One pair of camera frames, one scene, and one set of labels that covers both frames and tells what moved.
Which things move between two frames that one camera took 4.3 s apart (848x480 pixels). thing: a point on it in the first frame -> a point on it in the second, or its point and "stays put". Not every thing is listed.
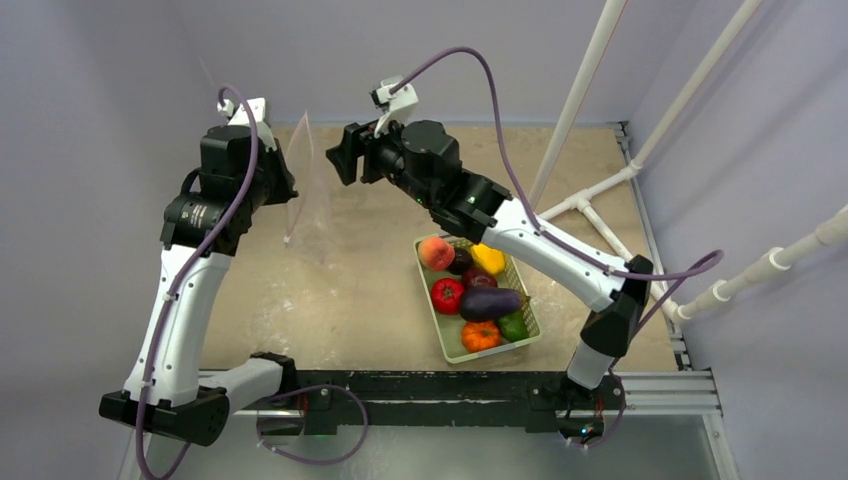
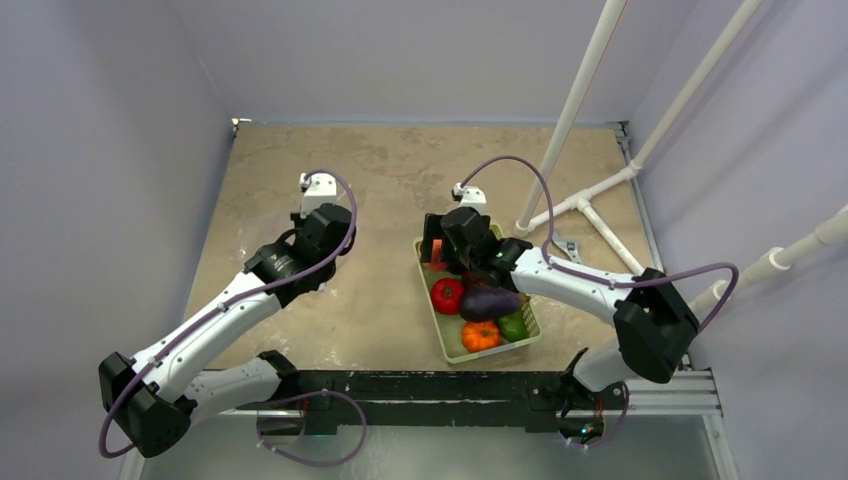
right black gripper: [361, 156] -> [444, 234]
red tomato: [447, 295] stays put
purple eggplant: [483, 303] stays put
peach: [436, 253] stays put
